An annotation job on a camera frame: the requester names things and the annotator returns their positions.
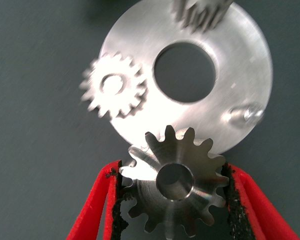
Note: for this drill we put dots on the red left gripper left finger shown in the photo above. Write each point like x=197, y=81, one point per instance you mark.
x=95, y=205

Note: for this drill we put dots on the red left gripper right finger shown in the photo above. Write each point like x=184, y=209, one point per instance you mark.
x=250, y=207

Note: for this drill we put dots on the large steel gear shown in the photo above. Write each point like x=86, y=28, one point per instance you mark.
x=202, y=175

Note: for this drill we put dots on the small steel gear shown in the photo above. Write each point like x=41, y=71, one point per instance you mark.
x=202, y=15
x=110, y=100

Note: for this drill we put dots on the dark grey table cloth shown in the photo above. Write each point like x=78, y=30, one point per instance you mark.
x=40, y=137

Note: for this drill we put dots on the round metal plate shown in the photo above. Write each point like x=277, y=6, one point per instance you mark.
x=240, y=62

